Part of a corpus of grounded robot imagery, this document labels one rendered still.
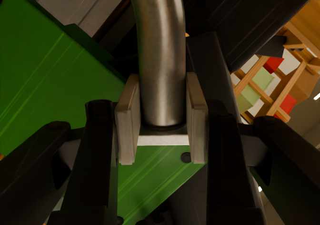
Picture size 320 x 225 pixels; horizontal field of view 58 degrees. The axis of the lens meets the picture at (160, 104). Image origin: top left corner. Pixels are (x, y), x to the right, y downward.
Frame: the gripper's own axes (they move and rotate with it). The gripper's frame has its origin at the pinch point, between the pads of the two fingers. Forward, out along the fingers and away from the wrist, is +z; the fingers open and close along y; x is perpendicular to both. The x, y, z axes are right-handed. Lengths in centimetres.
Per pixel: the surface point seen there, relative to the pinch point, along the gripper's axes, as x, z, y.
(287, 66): -188, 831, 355
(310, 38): -6, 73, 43
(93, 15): 3, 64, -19
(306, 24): -2, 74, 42
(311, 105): -298, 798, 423
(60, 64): 2.1, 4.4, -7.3
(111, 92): -0.1, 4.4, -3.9
